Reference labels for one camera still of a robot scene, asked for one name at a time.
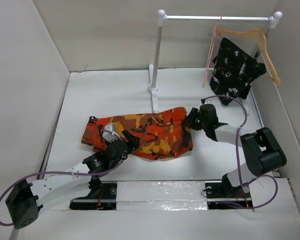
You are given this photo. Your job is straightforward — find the orange camouflage trousers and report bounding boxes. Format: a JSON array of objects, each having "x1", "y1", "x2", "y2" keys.
[{"x1": 81, "y1": 107, "x2": 194, "y2": 160}]

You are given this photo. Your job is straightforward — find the pink wire hanger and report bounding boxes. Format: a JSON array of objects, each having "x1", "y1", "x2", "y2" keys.
[{"x1": 202, "y1": 24, "x2": 217, "y2": 88}]

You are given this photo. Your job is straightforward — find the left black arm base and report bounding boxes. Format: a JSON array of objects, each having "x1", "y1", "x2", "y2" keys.
[{"x1": 69, "y1": 182, "x2": 117, "y2": 211}]

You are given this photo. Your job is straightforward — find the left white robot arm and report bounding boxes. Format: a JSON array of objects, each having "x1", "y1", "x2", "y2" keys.
[{"x1": 5, "y1": 130, "x2": 140, "y2": 229}]

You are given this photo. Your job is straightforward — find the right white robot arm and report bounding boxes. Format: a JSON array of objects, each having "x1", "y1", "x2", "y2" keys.
[{"x1": 183, "y1": 104, "x2": 287, "y2": 197}]

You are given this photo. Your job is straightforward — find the wooden clothes hanger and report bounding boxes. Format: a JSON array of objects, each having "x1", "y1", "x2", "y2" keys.
[{"x1": 216, "y1": 28, "x2": 282, "y2": 88}]

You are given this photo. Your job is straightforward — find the black white patterned garment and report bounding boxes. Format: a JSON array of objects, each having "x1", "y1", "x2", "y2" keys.
[{"x1": 209, "y1": 37, "x2": 267, "y2": 106}]

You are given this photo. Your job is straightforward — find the white metal clothes rack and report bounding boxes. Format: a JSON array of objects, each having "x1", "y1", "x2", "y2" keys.
[{"x1": 148, "y1": 9, "x2": 284, "y2": 116}]

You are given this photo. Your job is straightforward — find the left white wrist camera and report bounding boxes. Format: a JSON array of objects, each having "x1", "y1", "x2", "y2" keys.
[{"x1": 101, "y1": 123, "x2": 120, "y2": 143}]

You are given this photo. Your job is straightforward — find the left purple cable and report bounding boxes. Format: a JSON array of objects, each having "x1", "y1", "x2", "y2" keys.
[{"x1": 0, "y1": 128, "x2": 128, "y2": 226}]

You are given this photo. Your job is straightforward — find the purple cable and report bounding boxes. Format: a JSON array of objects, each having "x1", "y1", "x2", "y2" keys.
[
  {"x1": 200, "y1": 95, "x2": 279, "y2": 210},
  {"x1": 0, "y1": 128, "x2": 128, "y2": 226}
]

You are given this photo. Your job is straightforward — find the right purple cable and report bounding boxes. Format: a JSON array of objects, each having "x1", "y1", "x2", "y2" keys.
[{"x1": 200, "y1": 95, "x2": 279, "y2": 210}]

